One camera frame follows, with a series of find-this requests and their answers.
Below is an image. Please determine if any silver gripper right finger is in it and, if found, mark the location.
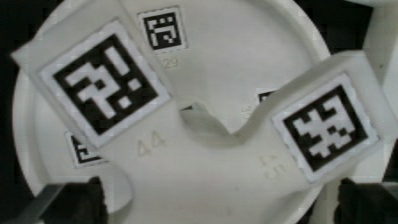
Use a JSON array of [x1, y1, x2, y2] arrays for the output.
[[334, 178, 398, 224]]

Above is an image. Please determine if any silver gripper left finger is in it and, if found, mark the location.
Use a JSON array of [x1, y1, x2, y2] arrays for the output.
[[23, 177, 108, 224]]

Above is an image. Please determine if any white round table top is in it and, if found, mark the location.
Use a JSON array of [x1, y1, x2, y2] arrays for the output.
[[10, 0, 357, 224]]

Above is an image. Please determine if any white cross-shaped table base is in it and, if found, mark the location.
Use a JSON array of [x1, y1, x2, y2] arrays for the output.
[[9, 0, 398, 224]]

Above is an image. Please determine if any white cylindrical table leg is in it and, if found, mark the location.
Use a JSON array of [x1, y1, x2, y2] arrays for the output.
[[179, 103, 231, 138]]

